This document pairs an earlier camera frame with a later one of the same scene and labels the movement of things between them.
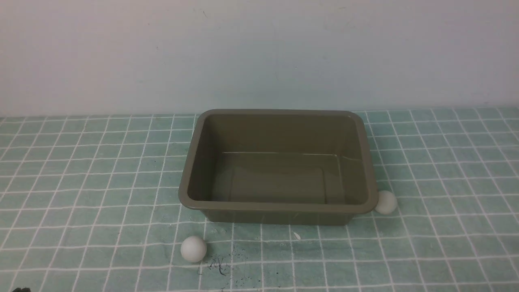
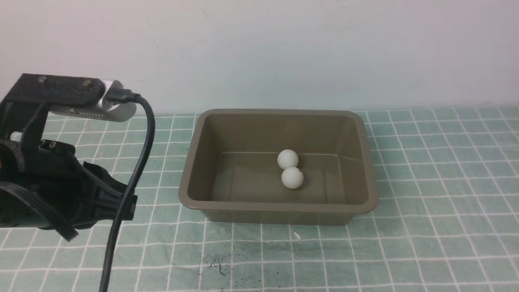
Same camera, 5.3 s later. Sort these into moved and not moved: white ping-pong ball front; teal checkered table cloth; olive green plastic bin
Moved: white ping-pong ball front
Not moved: teal checkered table cloth; olive green plastic bin
